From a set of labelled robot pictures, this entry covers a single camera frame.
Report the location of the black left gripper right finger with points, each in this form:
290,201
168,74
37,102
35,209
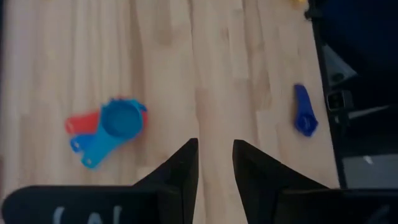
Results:
311,205

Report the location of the black aluminium table frame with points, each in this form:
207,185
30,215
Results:
337,149

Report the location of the small black camera box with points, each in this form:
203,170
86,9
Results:
339,100

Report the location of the dark blue measuring cup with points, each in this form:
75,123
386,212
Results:
305,121

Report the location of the light blue measuring cup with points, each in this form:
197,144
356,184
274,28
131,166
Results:
119,119

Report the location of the yellow measuring cup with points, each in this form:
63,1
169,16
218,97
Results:
298,2

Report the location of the medium blue measuring cup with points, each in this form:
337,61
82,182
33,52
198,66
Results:
79,142

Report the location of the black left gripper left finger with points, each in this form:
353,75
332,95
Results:
93,205

